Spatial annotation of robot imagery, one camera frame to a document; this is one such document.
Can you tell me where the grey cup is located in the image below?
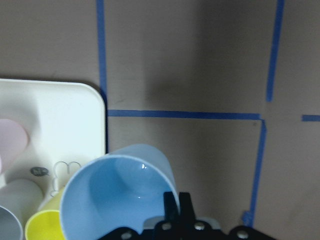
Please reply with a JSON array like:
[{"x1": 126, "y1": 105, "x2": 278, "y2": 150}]
[{"x1": 0, "y1": 179, "x2": 44, "y2": 240}]

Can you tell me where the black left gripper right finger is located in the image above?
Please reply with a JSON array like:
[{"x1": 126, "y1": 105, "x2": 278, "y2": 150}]
[{"x1": 179, "y1": 192, "x2": 196, "y2": 223}]

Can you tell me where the cream plastic tray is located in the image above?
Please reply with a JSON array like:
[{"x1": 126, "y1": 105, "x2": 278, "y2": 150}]
[{"x1": 0, "y1": 79, "x2": 106, "y2": 209}]

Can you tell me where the yellow cup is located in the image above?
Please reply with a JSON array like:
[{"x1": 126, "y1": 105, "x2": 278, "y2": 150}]
[{"x1": 24, "y1": 187, "x2": 66, "y2": 240}]

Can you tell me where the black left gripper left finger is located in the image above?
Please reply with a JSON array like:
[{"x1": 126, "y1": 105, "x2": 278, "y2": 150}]
[{"x1": 163, "y1": 191, "x2": 180, "y2": 222}]

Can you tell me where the pink cup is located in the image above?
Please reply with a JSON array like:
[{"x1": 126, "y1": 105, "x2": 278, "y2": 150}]
[{"x1": 0, "y1": 118, "x2": 29, "y2": 174}]

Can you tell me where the light blue cup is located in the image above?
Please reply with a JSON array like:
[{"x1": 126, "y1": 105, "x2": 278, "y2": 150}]
[{"x1": 60, "y1": 144, "x2": 179, "y2": 240}]

